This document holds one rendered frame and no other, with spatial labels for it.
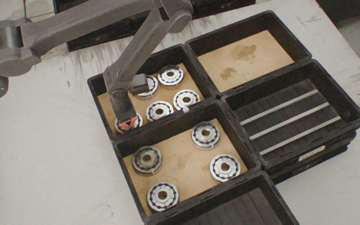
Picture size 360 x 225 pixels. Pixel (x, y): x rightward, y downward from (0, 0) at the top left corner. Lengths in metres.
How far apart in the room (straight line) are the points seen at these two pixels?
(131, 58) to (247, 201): 0.59
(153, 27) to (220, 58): 0.71
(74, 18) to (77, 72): 0.99
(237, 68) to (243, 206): 0.56
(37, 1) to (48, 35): 2.60
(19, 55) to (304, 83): 1.06
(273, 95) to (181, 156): 0.43
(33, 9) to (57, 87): 1.66
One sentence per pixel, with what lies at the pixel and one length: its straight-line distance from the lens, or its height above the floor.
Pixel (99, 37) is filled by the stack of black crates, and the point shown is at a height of 0.41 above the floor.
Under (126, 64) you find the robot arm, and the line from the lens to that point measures 1.06.
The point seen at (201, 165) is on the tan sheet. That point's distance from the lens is 1.34.
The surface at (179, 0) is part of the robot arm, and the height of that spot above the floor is 1.49.
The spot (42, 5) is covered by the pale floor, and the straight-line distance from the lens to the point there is 3.41.
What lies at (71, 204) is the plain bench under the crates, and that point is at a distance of 1.51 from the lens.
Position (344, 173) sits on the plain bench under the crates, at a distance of 1.55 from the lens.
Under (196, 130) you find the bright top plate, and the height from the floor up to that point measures 0.86.
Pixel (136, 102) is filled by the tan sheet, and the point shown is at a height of 0.83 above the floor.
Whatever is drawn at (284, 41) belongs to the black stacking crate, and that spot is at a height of 0.87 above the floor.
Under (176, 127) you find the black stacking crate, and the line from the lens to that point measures 1.36.
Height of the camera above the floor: 2.04
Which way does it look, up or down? 55 degrees down
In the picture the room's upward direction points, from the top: 6 degrees counter-clockwise
